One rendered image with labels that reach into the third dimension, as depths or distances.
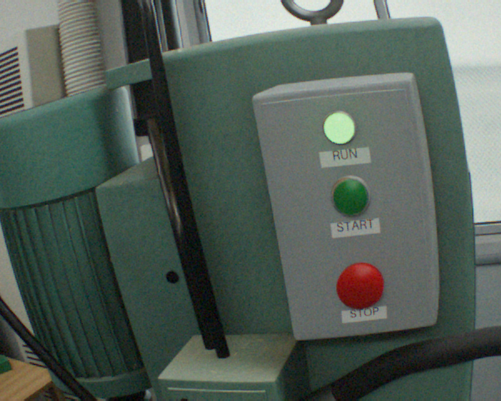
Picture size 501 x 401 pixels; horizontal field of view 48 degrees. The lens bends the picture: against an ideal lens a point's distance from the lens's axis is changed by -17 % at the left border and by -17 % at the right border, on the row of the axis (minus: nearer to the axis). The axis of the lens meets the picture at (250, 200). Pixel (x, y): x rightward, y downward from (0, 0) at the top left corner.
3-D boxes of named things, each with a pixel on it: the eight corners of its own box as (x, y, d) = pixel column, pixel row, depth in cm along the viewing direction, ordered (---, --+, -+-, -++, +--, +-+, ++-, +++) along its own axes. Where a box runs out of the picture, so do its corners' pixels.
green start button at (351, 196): (334, 217, 38) (328, 177, 38) (373, 213, 37) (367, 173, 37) (332, 220, 37) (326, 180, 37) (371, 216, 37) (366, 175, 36)
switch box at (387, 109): (312, 306, 47) (275, 85, 43) (439, 291, 44) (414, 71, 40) (292, 343, 41) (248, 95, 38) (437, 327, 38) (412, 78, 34)
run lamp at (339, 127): (326, 146, 37) (320, 112, 37) (359, 143, 36) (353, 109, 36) (324, 148, 36) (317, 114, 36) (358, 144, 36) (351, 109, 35)
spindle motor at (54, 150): (90, 334, 79) (36, 105, 72) (209, 339, 74) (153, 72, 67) (28, 391, 63) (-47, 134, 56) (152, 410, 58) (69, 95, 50)
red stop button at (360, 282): (341, 307, 39) (336, 263, 39) (386, 302, 39) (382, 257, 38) (337, 313, 39) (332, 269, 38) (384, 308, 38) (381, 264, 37)
